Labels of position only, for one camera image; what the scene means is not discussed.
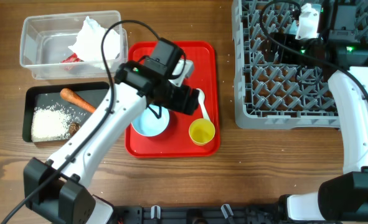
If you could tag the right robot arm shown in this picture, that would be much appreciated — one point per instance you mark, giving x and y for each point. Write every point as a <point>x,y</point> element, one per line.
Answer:
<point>344,198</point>

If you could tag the red plastic tray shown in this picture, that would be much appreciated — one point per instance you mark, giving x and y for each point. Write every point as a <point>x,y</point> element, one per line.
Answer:
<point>175,140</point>

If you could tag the clear plastic bin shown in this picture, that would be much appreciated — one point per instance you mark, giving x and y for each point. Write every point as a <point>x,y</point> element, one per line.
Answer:
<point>45,42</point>

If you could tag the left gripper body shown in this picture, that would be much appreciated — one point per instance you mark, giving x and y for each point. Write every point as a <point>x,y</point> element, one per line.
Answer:
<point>175,96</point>

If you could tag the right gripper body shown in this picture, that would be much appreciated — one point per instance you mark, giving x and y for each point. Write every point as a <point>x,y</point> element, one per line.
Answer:
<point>306,45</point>

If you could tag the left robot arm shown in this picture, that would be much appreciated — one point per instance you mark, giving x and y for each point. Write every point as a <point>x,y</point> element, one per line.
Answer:
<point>57,189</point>

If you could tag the blue bowl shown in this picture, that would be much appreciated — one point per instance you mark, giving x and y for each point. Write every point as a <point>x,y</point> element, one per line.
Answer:
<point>152,121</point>

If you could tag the white plastic spoon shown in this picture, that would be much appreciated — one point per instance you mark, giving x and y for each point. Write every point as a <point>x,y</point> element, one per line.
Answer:
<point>201,100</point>

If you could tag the white rice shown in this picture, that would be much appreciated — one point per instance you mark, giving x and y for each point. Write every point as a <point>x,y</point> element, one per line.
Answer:
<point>53,123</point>

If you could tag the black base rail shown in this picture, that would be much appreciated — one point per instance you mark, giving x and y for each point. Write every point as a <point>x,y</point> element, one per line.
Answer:
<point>223,214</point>

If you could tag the red snack wrapper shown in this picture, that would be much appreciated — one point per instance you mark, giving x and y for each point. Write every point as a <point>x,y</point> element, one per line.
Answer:
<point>72,59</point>

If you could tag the grey dishwasher rack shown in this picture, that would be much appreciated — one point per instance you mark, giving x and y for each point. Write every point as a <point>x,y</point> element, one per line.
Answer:
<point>267,95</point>

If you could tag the orange carrot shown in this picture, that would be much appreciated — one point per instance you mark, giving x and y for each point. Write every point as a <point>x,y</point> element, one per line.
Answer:
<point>70,96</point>

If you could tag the white crumpled paper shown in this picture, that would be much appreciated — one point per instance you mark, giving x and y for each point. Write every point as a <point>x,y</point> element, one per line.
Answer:
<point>88,43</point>

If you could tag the black tray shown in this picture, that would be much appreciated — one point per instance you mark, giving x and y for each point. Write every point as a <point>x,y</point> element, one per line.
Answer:
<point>42,96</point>

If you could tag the yellow cup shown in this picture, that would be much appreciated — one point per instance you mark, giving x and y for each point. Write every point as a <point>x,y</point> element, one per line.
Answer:
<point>201,131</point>

